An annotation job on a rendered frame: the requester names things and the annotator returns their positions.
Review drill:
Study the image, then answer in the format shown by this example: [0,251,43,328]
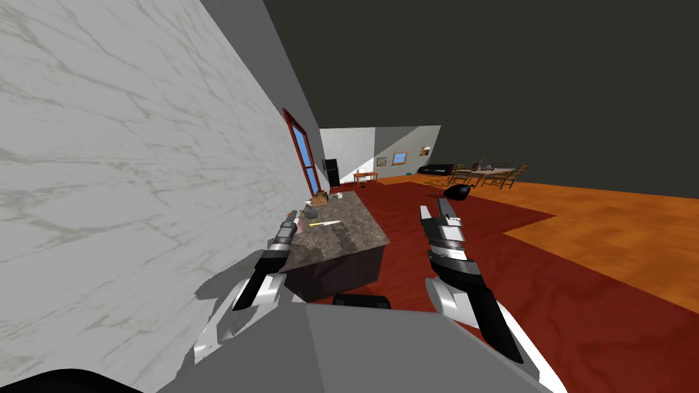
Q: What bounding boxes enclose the wooden chair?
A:
[493,164,532,191]
[446,163,477,187]

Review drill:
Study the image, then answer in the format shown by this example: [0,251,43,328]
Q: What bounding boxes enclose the wooden dining table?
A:
[468,162,517,184]

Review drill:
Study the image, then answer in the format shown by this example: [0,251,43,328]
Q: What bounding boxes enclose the dark stone-top counter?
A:
[280,189,392,304]

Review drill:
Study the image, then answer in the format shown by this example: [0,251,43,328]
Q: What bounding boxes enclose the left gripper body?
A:
[279,209,301,237]

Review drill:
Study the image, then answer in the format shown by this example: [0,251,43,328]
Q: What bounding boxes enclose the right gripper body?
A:
[421,215,467,254]

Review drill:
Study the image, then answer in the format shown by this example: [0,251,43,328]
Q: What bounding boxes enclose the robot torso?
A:
[158,293,552,393]

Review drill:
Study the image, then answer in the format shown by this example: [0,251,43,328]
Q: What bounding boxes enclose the red-framed glass door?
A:
[281,107,324,198]

